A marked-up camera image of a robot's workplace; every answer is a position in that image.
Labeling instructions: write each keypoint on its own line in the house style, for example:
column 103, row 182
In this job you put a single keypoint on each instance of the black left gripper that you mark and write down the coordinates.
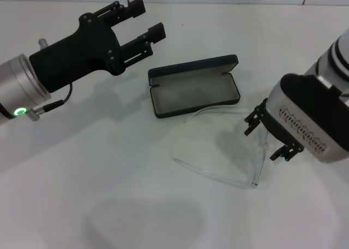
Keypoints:
column 81, row 49

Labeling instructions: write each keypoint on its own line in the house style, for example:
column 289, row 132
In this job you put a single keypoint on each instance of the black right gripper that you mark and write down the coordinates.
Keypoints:
column 275, row 124

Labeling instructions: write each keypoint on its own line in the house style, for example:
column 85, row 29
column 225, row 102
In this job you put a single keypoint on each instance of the clear transparent glasses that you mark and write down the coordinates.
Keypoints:
column 255, row 184

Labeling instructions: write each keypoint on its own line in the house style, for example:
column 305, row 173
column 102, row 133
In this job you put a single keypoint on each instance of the black glasses case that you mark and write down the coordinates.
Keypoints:
column 191, row 96

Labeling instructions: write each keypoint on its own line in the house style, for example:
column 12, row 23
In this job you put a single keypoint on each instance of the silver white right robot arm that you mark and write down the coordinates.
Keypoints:
column 336, row 52

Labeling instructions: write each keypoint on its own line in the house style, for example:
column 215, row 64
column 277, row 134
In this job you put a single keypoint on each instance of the silver cylindrical connector stub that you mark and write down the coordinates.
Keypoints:
column 42, row 43

